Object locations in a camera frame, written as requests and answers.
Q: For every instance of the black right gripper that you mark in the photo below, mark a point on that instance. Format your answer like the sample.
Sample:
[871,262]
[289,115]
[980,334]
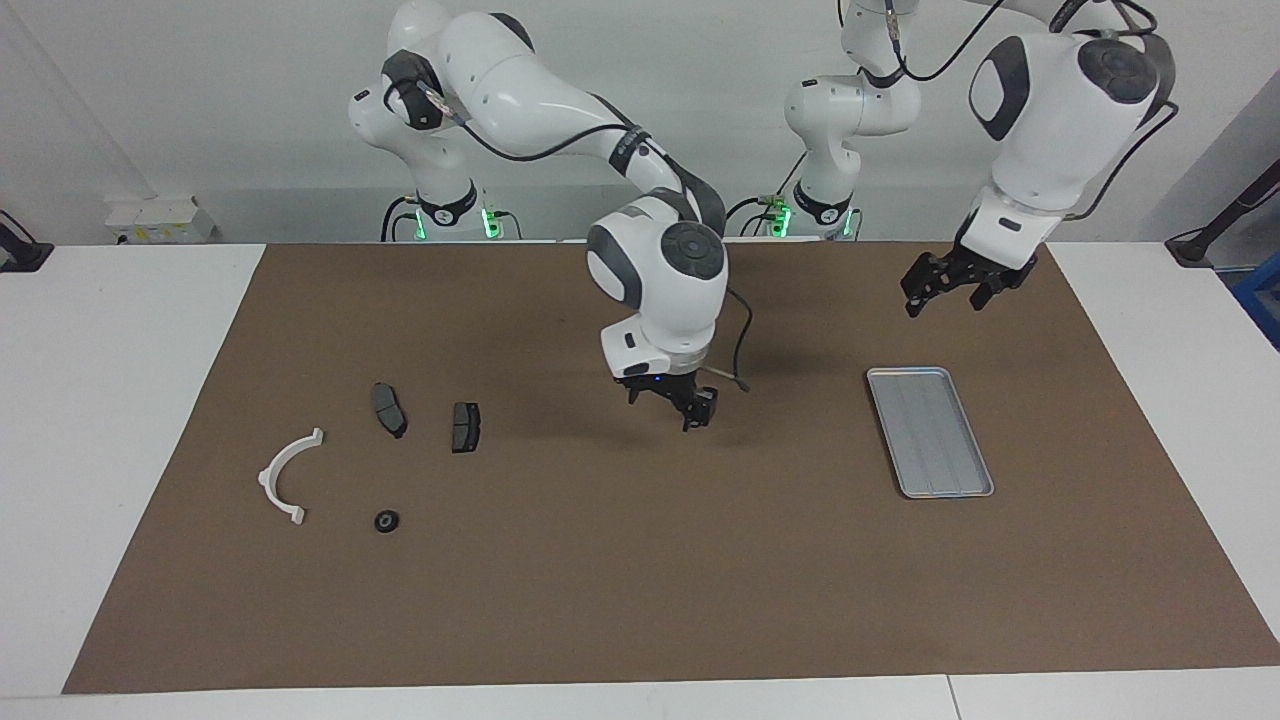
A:
[665,382]

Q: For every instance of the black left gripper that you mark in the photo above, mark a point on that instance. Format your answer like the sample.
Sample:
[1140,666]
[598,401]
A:
[965,265]

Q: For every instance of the large black bearing gear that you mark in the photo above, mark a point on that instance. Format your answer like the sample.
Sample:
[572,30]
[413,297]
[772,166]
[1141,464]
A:
[386,521]

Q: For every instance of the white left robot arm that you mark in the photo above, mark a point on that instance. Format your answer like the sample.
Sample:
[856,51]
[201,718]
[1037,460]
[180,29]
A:
[1050,120]

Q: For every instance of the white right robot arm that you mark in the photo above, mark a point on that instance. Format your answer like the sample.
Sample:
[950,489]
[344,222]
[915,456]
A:
[520,90]

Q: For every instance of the silver metal tray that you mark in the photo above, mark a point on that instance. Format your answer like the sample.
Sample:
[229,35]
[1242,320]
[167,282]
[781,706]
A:
[930,435]

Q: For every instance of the brown table mat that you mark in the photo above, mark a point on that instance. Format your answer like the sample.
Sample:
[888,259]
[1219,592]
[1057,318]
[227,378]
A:
[650,560]

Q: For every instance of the dark grey rectangular brake pad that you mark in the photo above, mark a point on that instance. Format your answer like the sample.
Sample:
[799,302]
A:
[466,428]

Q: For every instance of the dark grey curved brake pad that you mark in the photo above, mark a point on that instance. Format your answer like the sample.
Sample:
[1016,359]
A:
[388,410]

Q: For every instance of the blue crate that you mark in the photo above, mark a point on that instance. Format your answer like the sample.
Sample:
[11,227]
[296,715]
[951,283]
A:
[1262,300]

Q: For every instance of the black table clamp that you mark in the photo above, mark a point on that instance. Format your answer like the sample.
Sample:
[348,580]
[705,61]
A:
[22,255]

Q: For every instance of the white curved plastic bracket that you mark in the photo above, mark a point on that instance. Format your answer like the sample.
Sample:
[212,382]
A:
[268,480]

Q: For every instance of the white wall socket box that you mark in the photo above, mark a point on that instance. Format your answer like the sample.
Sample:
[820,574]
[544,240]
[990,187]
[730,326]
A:
[160,220]

